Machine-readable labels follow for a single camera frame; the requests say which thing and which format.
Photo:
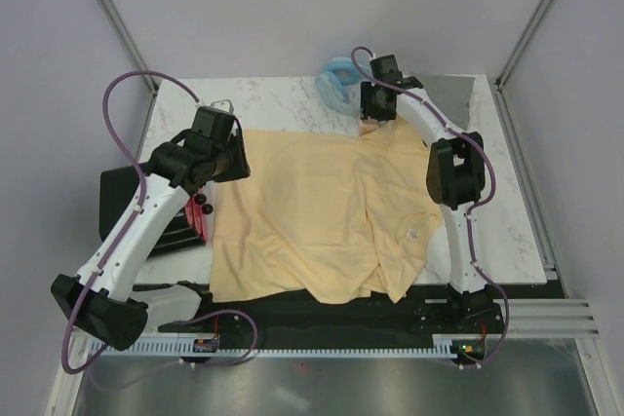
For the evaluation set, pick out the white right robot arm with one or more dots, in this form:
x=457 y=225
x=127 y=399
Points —
x=456 y=171

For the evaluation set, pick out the aluminium frame post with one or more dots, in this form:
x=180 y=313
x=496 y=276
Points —
x=123 y=33
x=539 y=14

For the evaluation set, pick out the white slotted cable duct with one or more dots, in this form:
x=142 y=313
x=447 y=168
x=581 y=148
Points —
x=189 y=347

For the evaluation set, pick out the yellow t shirt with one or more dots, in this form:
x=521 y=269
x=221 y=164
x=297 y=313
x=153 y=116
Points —
x=338 y=216

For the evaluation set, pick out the black pink drawer organizer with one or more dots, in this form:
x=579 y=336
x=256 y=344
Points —
x=189 y=228

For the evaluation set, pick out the small pink cube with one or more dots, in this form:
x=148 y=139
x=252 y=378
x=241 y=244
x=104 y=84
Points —
x=368 y=126

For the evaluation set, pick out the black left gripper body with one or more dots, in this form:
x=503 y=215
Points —
x=222 y=157

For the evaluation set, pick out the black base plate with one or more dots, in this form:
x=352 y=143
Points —
x=297 y=319

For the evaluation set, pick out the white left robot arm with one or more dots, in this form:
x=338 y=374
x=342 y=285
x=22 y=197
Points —
x=112 y=271

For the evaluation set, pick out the aluminium frame post right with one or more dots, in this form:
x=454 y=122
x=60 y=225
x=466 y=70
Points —
x=539 y=14

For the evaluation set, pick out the aluminium frame post left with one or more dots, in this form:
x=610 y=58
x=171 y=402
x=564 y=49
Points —
x=123 y=33

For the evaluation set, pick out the aluminium frame rail front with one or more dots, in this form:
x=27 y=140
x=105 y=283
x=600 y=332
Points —
x=551 y=318

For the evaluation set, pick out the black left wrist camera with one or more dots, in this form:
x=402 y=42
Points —
x=213 y=124

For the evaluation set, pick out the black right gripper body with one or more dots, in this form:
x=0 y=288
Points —
x=379 y=112

